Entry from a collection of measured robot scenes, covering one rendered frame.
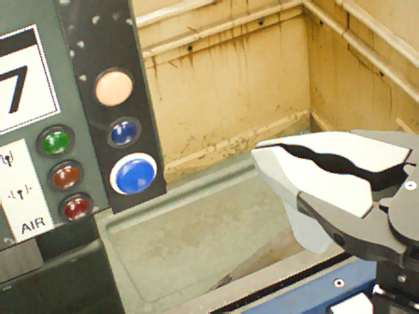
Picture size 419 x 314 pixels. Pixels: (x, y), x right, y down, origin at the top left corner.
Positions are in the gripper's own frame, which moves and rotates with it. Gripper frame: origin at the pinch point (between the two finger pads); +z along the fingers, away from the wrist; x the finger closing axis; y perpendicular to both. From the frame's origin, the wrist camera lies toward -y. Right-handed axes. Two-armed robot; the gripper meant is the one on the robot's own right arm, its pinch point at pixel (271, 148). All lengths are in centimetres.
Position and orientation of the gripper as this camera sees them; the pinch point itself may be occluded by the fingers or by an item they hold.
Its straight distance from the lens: 49.2
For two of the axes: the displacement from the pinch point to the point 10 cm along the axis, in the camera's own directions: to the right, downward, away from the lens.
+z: -8.1, -3.0, 5.1
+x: 5.8, -5.9, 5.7
